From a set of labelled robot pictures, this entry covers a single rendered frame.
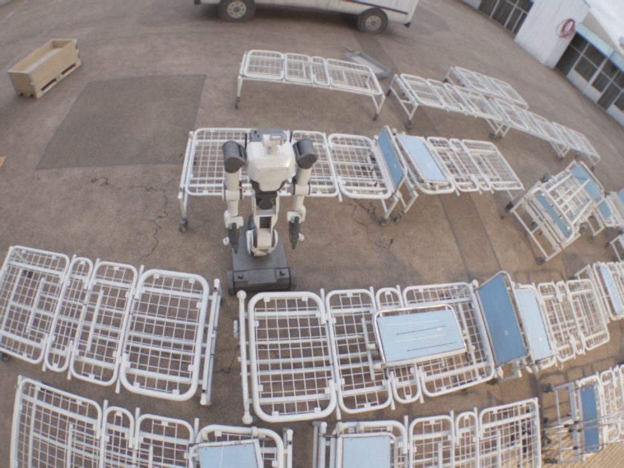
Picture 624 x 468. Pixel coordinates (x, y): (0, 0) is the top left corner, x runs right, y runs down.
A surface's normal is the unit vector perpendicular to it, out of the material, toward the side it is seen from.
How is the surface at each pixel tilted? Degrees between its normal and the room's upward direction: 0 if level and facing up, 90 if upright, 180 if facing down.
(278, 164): 45
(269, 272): 0
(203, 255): 0
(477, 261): 0
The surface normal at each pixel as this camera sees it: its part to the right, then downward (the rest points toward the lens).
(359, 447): 0.32, -0.51
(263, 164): 0.30, 0.22
